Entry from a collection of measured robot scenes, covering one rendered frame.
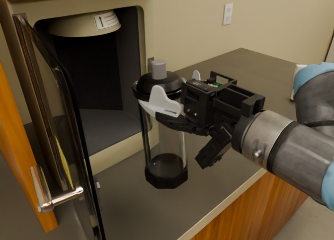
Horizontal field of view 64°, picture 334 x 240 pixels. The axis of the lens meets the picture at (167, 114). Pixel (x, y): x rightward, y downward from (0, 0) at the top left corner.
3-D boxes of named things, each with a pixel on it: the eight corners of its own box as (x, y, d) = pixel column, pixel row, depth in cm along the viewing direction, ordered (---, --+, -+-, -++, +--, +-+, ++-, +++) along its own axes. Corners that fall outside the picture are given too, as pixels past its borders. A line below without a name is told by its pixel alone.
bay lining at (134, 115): (35, 124, 83) (-4, 3, 64) (107, 98, 98) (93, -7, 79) (68, 164, 67) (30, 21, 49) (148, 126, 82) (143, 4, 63)
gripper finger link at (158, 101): (137, 76, 47) (187, 86, 43) (139, 105, 50) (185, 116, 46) (128, 83, 44) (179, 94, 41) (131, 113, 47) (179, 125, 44)
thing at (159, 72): (127, 95, 52) (123, 62, 49) (163, 82, 58) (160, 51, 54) (157, 109, 46) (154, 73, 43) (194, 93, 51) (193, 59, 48)
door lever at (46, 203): (66, 163, 43) (62, 151, 42) (83, 203, 36) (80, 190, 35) (30, 176, 41) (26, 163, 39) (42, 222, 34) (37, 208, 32)
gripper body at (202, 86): (209, 68, 45) (275, 93, 37) (206, 112, 49) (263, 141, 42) (177, 81, 41) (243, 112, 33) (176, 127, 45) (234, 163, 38)
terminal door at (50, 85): (66, 179, 67) (19, 12, 45) (113, 292, 45) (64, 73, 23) (63, 181, 66) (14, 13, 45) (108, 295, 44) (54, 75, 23)
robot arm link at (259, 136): (289, 156, 39) (259, 183, 35) (262, 141, 42) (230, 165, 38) (303, 113, 35) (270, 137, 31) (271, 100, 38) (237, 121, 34)
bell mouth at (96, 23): (36, 26, 67) (30, 3, 64) (99, 16, 77) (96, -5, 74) (66, 42, 56) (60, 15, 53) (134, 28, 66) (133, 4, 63)
